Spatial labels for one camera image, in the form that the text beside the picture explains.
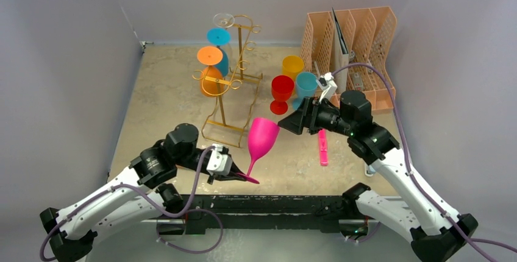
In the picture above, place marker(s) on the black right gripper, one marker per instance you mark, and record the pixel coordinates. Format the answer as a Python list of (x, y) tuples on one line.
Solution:
[(312, 115)]

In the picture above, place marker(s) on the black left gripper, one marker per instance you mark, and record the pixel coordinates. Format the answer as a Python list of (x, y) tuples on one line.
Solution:
[(233, 173)]

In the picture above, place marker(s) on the light blue wine glass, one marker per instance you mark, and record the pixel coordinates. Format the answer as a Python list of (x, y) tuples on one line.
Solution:
[(305, 86)]

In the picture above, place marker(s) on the red wine glass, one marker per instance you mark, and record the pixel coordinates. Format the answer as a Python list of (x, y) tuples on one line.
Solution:
[(282, 88)]

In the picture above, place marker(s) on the magenta wine glass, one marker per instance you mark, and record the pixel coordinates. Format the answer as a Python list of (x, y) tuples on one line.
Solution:
[(261, 139)]

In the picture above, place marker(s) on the yellow wine glass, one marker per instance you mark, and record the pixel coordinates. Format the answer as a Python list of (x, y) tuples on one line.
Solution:
[(292, 65)]

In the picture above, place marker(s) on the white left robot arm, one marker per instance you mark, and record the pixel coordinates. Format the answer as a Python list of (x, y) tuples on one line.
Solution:
[(142, 187)]

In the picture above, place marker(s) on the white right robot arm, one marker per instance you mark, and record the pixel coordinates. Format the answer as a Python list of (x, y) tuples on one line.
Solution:
[(434, 229)]

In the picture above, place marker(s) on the orange wine glass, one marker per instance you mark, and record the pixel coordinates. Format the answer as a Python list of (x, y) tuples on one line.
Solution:
[(210, 56)]

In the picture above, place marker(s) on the teal rear wine glass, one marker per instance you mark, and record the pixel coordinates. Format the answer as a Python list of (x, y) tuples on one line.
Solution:
[(220, 37)]

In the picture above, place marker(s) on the clear wine glass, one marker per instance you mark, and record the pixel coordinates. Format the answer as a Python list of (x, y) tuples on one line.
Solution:
[(223, 20)]

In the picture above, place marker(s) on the pink highlighter marker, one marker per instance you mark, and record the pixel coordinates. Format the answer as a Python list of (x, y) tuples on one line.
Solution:
[(323, 149)]

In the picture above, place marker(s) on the white folder in organizer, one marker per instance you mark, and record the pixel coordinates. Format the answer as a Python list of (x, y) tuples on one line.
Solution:
[(341, 56)]

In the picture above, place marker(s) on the light blue white eraser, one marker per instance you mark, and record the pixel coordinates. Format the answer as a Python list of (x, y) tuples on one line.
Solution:
[(369, 171)]

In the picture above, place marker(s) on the peach plastic file organizer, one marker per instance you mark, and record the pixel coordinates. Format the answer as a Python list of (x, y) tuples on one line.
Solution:
[(368, 34)]

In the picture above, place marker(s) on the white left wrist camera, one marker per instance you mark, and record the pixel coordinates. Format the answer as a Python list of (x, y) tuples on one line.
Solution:
[(219, 164)]

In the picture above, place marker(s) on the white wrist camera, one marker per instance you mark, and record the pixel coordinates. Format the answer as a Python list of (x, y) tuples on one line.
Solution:
[(219, 164), (327, 85)]

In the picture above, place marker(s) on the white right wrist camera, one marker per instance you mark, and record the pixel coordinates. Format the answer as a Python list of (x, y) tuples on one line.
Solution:
[(327, 85)]

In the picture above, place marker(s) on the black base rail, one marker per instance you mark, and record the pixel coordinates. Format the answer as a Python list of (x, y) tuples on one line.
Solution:
[(326, 214)]

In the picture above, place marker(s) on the gold wire glass rack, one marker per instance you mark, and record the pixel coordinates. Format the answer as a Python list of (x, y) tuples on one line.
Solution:
[(240, 44)]

